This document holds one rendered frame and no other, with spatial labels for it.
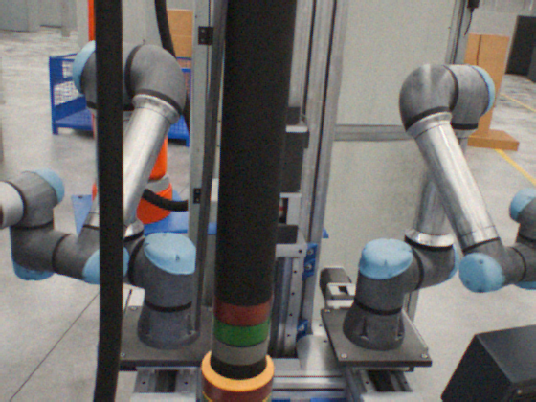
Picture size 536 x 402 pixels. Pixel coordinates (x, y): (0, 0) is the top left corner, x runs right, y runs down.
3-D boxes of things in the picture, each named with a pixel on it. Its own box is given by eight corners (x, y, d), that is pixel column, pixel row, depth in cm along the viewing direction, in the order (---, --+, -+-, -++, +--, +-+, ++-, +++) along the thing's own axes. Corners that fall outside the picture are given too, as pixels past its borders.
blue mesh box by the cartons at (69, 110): (50, 134, 695) (45, 55, 661) (91, 116, 814) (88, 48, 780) (116, 141, 688) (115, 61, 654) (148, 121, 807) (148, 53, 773)
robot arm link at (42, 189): (70, 212, 100) (67, 167, 97) (26, 233, 91) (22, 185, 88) (35, 204, 103) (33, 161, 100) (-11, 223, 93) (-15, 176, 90)
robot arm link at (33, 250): (53, 292, 95) (48, 234, 91) (3, 277, 98) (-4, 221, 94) (81, 273, 102) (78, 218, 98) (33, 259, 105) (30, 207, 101)
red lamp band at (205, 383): (242, 419, 30) (243, 402, 30) (185, 385, 32) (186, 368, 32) (286, 381, 33) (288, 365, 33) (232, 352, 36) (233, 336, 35)
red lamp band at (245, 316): (246, 333, 29) (248, 313, 28) (199, 310, 31) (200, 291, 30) (281, 308, 31) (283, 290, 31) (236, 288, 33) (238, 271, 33)
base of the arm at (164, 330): (141, 312, 134) (140, 277, 131) (202, 313, 136) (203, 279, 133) (132, 349, 120) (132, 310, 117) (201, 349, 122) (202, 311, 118)
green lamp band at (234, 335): (245, 353, 29) (246, 334, 29) (199, 329, 31) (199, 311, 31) (280, 327, 32) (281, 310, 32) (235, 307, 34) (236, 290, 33)
